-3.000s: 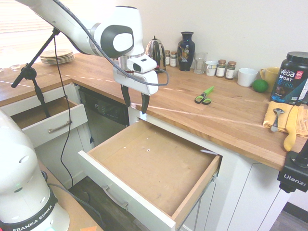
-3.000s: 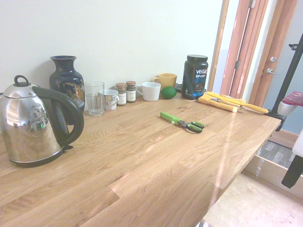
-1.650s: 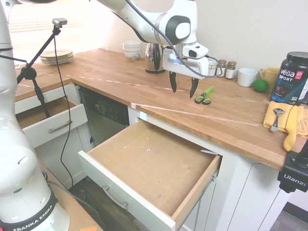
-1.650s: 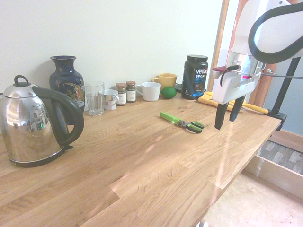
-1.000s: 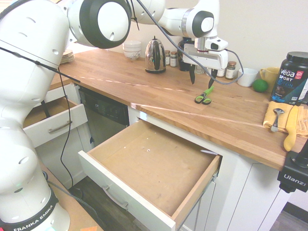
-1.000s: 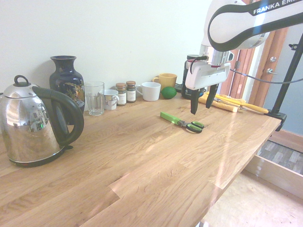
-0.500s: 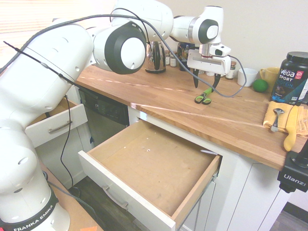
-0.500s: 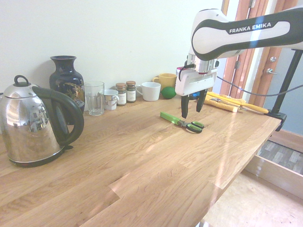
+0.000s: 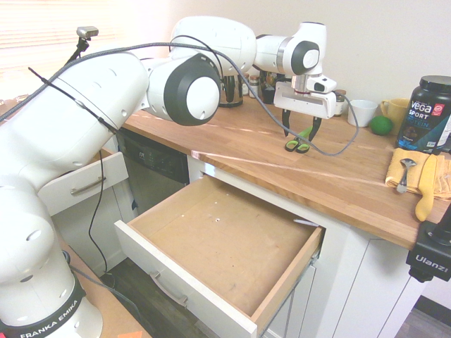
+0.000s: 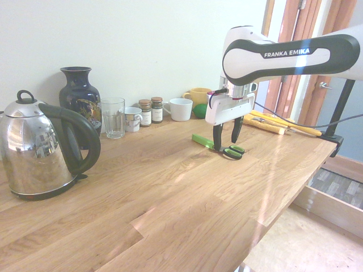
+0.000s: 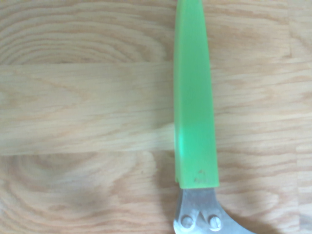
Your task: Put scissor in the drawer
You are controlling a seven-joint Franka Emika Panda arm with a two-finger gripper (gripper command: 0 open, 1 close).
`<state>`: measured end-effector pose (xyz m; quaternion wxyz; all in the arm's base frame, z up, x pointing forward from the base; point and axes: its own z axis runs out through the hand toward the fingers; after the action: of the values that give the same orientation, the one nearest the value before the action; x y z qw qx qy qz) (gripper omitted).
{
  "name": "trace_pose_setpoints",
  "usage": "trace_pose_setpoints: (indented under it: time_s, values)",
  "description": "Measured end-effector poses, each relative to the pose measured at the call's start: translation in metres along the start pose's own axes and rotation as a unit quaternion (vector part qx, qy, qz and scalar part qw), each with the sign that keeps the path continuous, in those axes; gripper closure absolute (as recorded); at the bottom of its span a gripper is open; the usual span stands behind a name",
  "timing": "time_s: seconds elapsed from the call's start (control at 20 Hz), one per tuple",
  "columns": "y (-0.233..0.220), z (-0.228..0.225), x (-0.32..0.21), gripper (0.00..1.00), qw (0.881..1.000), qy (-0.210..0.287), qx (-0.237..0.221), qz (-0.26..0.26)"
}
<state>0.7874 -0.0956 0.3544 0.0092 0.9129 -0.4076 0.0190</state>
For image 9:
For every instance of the yellow mug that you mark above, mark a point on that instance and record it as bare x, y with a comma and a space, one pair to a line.
396, 111

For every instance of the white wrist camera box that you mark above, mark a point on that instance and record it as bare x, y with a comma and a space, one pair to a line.
320, 85

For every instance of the black dishwasher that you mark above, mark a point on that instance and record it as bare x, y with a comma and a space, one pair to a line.
155, 162

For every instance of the black clamp pole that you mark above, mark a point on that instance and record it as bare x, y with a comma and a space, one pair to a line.
443, 229

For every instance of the yellow folded cloth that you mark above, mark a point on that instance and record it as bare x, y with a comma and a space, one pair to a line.
393, 169

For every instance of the plain white cup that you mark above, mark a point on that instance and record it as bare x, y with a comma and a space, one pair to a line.
366, 114

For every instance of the green lime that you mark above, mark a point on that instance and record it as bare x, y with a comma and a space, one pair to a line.
380, 125

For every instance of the stainless steel electric kettle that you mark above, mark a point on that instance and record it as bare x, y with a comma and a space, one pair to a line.
230, 93

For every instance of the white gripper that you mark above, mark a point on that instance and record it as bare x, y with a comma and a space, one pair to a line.
299, 102

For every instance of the dark blue painted vase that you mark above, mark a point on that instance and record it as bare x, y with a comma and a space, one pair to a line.
267, 88

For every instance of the metal spoon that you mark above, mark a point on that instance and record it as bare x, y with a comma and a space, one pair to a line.
408, 162

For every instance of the white window blind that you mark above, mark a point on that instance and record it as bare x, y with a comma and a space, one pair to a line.
35, 35

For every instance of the large wooden drawer white front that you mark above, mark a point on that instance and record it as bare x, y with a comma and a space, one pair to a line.
225, 246

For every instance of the black boom camera stand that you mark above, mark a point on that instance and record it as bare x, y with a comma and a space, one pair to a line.
81, 45

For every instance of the black Ulanzi clamp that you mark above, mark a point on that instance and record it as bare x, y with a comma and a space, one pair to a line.
426, 258

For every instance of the small wooden drawer white front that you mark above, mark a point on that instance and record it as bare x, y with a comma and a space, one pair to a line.
105, 169

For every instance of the grey camera on stand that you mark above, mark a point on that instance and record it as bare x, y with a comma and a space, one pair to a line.
87, 31

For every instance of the green black scissors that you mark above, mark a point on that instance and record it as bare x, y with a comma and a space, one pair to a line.
304, 133

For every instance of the black Vega protein tub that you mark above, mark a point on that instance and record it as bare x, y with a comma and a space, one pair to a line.
423, 116

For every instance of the white kitchen base cabinet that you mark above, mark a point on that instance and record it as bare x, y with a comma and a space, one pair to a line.
370, 281
112, 218

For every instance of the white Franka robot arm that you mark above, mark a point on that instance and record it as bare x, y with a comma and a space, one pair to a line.
88, 105

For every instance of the brown lid spice jar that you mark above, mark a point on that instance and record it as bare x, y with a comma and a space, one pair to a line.
341, 105

